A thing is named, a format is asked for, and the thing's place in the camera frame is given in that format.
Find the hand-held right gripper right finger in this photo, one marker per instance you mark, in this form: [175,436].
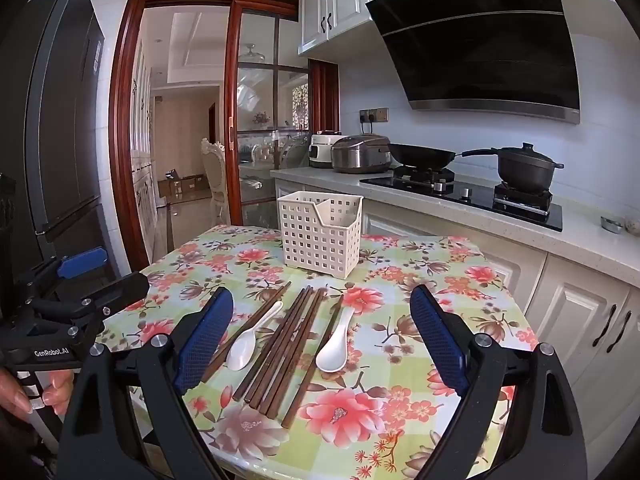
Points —
[440,340]

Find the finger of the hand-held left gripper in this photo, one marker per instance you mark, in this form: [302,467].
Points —
[82,260]
[125,287]

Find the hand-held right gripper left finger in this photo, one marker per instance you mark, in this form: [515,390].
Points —
[205,340]

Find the white ceramic spoon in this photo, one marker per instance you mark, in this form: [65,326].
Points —
[242,350]
[332,352]

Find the bunch of wooden chopsticks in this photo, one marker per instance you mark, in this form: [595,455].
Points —
[280,355]

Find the white perforated plastic utensil basket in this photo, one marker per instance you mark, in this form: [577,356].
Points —
[320,240]

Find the person's left hand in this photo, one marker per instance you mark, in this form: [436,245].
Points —
[60,392]

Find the floral plastic tablecloth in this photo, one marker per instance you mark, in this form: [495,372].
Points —
[380,305]

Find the brown cardboard box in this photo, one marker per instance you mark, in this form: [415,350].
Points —
[182,186]

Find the dark grey refrigerator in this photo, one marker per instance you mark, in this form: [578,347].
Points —
[60,135]

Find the white carved dining chair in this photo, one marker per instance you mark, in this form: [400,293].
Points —
[216,180]

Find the black glass gas cooktop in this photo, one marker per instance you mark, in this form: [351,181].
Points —
[475,197]

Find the black wok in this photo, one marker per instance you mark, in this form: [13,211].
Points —
[420,155]

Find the black lidded cooking pot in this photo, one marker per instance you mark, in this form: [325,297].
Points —
[525,172]

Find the silver rice cooker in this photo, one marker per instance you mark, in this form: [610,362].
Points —
[357,157]

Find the small metal bowl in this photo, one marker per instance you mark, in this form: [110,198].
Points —
[611,225]

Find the wooden framed glass sliding door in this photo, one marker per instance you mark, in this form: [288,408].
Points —
[231,110]

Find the white electric pressure cooker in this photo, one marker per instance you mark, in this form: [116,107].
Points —
[320,152]

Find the black glass range hood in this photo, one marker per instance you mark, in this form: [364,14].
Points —
[475,50]

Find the red wooden door frame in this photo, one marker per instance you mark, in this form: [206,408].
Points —
[122,160]

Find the gold wall socket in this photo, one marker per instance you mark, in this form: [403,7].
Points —
[375,115]

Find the white wall cabinets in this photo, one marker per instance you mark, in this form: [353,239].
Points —
[340,5]

